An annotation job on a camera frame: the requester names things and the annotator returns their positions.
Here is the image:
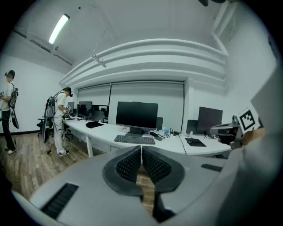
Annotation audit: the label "grey-backed monitor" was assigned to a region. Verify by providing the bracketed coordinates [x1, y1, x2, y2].
[91, 110, 105, 122]

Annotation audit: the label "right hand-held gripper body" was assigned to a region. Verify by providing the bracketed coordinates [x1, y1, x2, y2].
[229, 107, 262, 149]

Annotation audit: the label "black power cable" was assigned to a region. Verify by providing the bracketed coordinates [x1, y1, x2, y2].
[177, 134, 187, 155]

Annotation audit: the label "black keyboard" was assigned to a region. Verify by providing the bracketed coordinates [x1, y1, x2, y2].
[114, 134, 156, 145]

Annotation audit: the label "person's grey shirt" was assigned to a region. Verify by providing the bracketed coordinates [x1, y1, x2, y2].
[218, 66, 283, 226]

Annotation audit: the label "narrow white roller blind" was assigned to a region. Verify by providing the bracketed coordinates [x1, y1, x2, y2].
[77, 83, 111, 107]

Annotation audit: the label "large black computer monitor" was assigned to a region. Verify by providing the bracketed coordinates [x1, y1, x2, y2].
[115, 101, 159, 137]

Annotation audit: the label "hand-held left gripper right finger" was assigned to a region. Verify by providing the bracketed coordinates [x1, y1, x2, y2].
[142, 145, 185, 193]

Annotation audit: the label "black mouse pad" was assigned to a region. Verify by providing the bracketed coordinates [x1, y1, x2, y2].
[185, 137, 207, 147]

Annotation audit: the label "person's right forearm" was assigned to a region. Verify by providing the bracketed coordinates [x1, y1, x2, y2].
[242, 127, 267, 146]

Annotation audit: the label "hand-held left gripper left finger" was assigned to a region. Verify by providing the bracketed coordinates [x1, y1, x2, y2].
[102, 145, 143, 197]

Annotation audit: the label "ceiling tube light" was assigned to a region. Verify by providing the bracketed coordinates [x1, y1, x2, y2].
[48, 13, 71, 45]

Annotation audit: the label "black drawstring cloth bag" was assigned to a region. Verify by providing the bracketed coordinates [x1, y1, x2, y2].
[85, 121, 105, 129]

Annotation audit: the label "black monitor on tripod stand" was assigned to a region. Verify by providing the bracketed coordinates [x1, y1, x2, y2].
[197, 106, 224, 139]

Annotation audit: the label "white ceiling ducts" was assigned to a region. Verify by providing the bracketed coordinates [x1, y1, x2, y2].
[59, 38, 229, 89]

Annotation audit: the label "black flat panel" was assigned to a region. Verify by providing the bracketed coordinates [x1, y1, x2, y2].
[186, 119, 199, 135]

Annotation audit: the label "black office chair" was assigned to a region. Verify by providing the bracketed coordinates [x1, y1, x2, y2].
[36, 116, 55, 138]

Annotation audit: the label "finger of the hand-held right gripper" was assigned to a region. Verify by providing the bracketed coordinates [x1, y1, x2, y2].
[209, 123, 240, 136]
[218, 129, 237, 146]

